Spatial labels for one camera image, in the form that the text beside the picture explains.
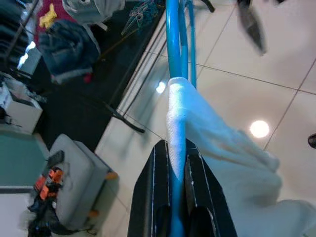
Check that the white crumpled cloth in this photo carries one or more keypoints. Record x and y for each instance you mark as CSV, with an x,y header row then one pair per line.
x,y
93,11

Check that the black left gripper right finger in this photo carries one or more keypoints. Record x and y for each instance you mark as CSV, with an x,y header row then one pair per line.
x,y
209,205

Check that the white garment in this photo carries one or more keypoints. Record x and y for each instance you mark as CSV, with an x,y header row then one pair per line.
x,y
247,177

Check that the black clothes rack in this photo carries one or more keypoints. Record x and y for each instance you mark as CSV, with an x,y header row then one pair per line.
x,y
128,123

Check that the grey padded storage box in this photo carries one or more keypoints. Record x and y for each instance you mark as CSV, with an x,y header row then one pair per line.
x,y
79,177

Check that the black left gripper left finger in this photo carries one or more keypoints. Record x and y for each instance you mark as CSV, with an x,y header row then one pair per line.
x,y
150,197

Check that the orange black tool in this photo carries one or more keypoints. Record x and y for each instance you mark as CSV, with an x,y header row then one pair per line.
x,y
49,182

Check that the blue denim jeans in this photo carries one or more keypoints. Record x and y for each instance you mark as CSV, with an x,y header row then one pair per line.
x,y
69,49

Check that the blue plastic clothes hanger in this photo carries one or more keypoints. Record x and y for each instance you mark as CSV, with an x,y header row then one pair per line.
x,y
172,37

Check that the black floor mat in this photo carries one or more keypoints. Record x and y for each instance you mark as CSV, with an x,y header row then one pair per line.
x,y
81,108

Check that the red shirt yellow print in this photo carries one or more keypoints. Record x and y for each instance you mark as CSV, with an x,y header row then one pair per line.
x,y
48,17

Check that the white box cabinet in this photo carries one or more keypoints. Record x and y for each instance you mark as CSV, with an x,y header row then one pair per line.
x,y
22,116

